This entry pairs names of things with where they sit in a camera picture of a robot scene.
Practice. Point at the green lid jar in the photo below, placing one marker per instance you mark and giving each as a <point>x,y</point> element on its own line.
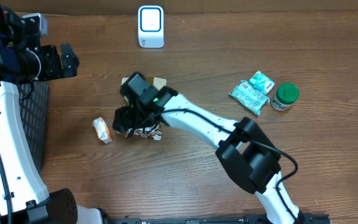
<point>285,96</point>

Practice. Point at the long teal wipes pack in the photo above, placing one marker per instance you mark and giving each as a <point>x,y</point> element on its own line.
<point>249,97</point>

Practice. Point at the orange snack packet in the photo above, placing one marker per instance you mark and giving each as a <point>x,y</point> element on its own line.
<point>102,130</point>

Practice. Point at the grey plastic basket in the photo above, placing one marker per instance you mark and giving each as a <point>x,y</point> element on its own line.
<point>33,105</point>

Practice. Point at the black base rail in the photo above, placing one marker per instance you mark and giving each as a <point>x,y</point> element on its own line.
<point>247,219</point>

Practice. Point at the small teal tissue pack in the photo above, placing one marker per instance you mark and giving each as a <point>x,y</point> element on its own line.
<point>262,82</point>

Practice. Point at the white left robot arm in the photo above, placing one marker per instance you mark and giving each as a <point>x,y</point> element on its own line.
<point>24,198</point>

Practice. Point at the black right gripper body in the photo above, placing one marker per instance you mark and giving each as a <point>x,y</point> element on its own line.
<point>134,117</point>

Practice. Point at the brown snack pouch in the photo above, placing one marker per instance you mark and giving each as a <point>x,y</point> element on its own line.
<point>151,132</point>

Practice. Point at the white barcode scanner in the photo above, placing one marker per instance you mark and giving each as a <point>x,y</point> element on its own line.
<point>150,27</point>

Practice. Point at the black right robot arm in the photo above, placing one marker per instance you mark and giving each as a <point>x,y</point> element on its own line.
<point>247,155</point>

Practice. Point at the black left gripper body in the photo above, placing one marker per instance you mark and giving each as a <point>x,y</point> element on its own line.
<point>41,66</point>

